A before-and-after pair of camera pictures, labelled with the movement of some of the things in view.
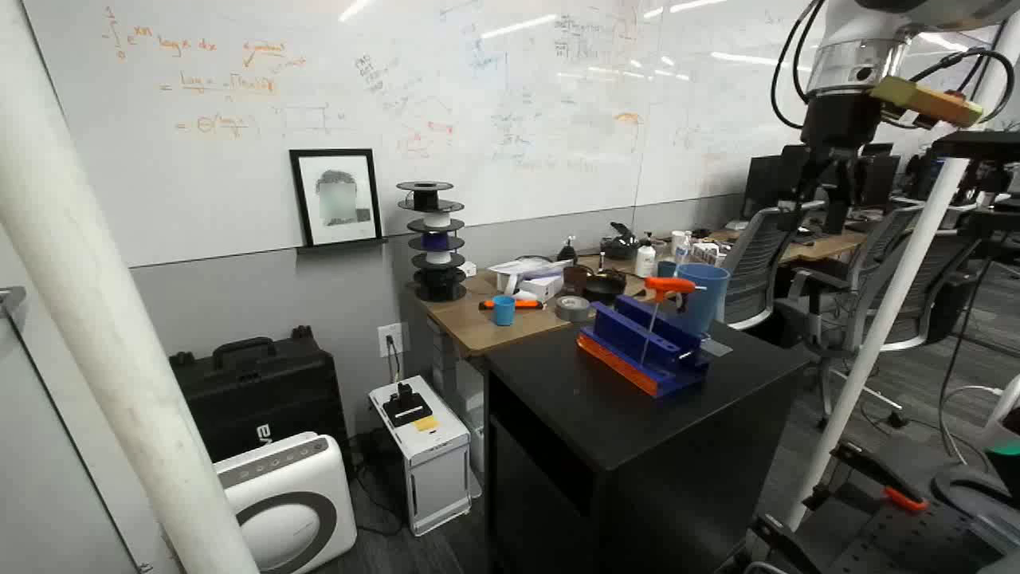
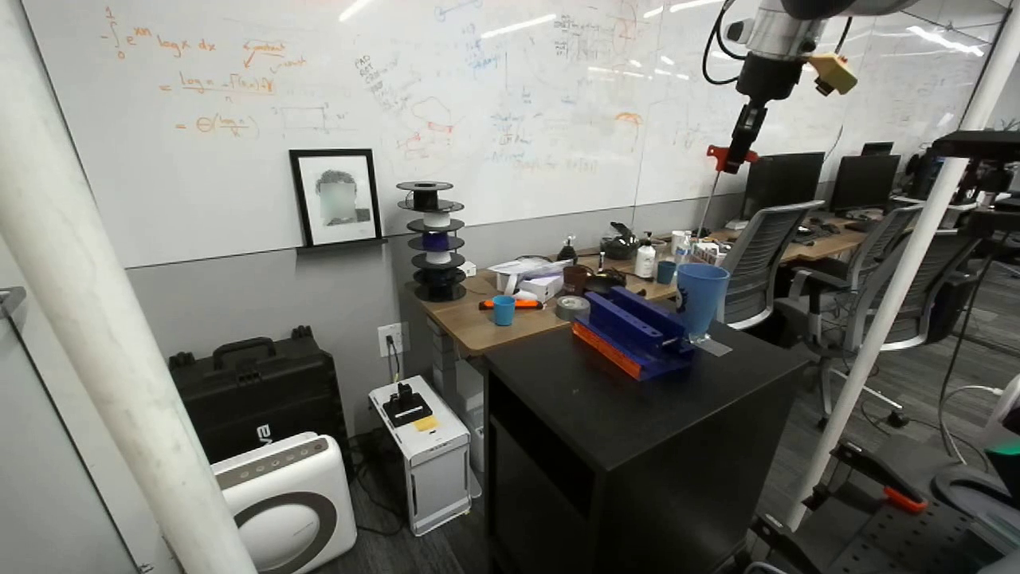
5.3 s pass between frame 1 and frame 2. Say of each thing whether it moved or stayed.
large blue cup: stayed
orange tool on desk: stayed
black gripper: moved
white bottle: stayed
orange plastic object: moved
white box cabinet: stayed
